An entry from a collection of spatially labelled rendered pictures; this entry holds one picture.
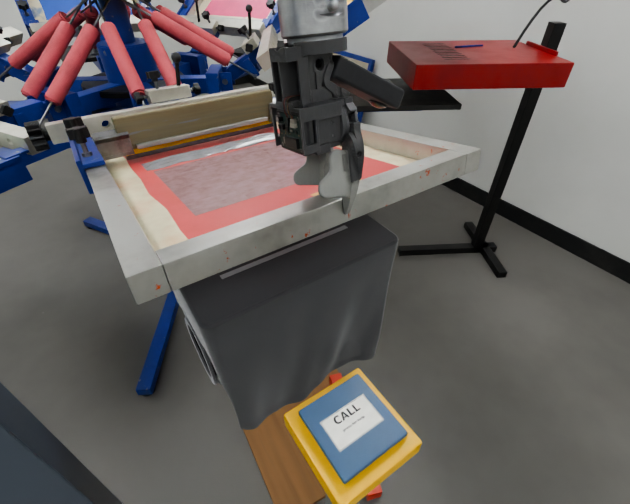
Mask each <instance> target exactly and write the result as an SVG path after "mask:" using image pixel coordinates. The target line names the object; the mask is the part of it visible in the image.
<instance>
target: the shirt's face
mask: <svg viewBox="0 0 630 504"><path fill-rule="evenodd" d="M343 224H344V225H345V226H347V227H348V228H349V229H348V230H345V231H343V232H340V233H338V234H335V235H333V236H331V237H328V238H326V239H323V240H321V241H318V242H316V243H313V244H311V245H309V246H306V247H304V248H301V249H299V250H296V251H294V252H292V253H289V254H287V255H284V256H282V257H279V258H277V259H275V260H272V261H270V262H267V263H265V264H262V265H260V266H258V267H255V268H253V269H250V270H248V271H245V272H243V273H241V274H238V275H236V276H233V277H231V278H228V279H226V280H224V281H223V280H222V279H221V277H220V276H219V274H218V273H217V274H215V275H212V276H210V277H207V278H205V279H202V280H200V281H197V282H195V283H192V284H190V285H187V286H185V287H183V288H184V290H185V292H186V294H187V295H188V297H189V299H190V301H191V303H192V305H193V306H194V308H195V310H196V312H197V314H198V316H199V317H200V319H201V321H202V322H203V323H205V324H211V323H214V322H216V321H218V320H220V319H222V318H225V317H227V316H229V315H231V314H233V313H236V312H238V311H240V310H242V309H244V308H246V307H249V306H251V305H253V304H255V303H257V302H260V301H262V300H264V299H266V298H268V297H270V296H273V295H275V294H277V293H279V292H281V291H284V290H286V289H288V288H290V287H292V286H294V285H297V284H299V283H301V282H303V281H305V280H308V279H310V278H312V277H314V276H316V275H318V274H321V273H323V272H325V271H327V270H329V269H332V268H334V267H336V266H338V265H340V264H342V263H345V262H347V261H349V260H351V259H353V258H356V257H358V256H360V255H362V254H364V253H366V252H369V251H371V250H373V249H375V248H377V247H380V246H382V245H384V244H386V243H388V242H390V241H393V240H394V239H395V238H396V237H395V235H394V234H392V233H391V232H390V231H388V230H387V229H386V228H384V227H383V226H381V225H380V224H379V223H377V222H376V221H374V220H373V219H372V218H370V217H369V216H367V215H366V214H365V215H362V216H360V217H357V218H355V219H352V220H350V221H347V222H345V223H343Z"/></svg>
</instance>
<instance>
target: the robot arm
mask: <svg viewBox="0 0 630 504"><path fill-rule="evenodd" d="M277 7H278V15H279V24H280V32H281V37H282V38H283V39H287V43H284V46H283V47H276V48H269V55H270V62H271V69H272V77H273V84H274V91H275V98H276V102H275V103H270V108H271V115H272V121H273V128H274V135H275V142H276V146H279V145H281V146H282V147H283V148H284V149H287V150H290V151H292V152H295V153H298V154H300V155H303V156H306V162H305V163H304V165H302V166H301V167H300V168H299V169H298V170H297V171H295V173H294V178H293V179H294V182H295V183H296V184H297V185H318V193H319V195H320V196H321V197H323V198H337V197H342V205H343V212H344V214H345V215H346V214H349V213H350V211H351V208H352V206H353V203H354V200H355V197H356V194H357V191H358V187H359V182H360V179H361V178H362V171H363V163H364V142H363V137H362V133H361V123H360V121H358V115H357V108H356V106H355V104H354V103H353V97H351V96H350V93H352V94H354V95H356V96H358V97H360V98H363V99H365V100H367V101H369V103H370V104H371V105H372V106H374V107H375V108H379V109H382V108H386V107H389V108H395V109H397V108H399V106H400V104H401V101H402V98H403V96H404V90H403V89H401V88H399V87H398V86H396V85H394V84H393V83H392V82H391V81H390V80H388V79H385V78H381V77H379V76H378V75H376V74H374V73H372V72H370V71H369V70H367V69H365V68H363V67H361V66H359V65H358V64H356V63H354V62H352V61H350V60H349V59H347V58H345V57H343V56H341V55H333V52H340V51H345V50H347V37H343V33H346V32H347V31H348V10H347V0H277ZM349 92H350V93H349ZM275 115H277V117H275ZM276 120H277V122H278V128H279V131H280V136H278V131H277V124H276ZM335 146H342V150H341V149H334V148H333V147H335Z"/></svg>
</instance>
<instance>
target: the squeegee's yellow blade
mask: <svg viewBox="0 0 630 504"><path fill-rule="evenodd" d="M270 123H271V122H269V120H268V121H264V122H260V123H255V124H251V125H246V126H242V127H237V128H233V129H228V130H224V131H219V132H215V133H210V134H206V135H201V136H197V137H192V138H188V139H183V140H179V141H174V142H170V143H165V144H161V145H156V146H152V147H147V148H143V149H134V152H135V154H138V153H142V152H147V151H151V150H156V149H160V148H164V147H169V146H173V145H178V144H182V143H186V142H191V141H195V140H200V139H204V138H208V137H213V136H217V135H222V134H226V133H230V132H235V131H239V130H244V129H248V128H252V127H257V126H261V125H266V124H270Z"/></svg>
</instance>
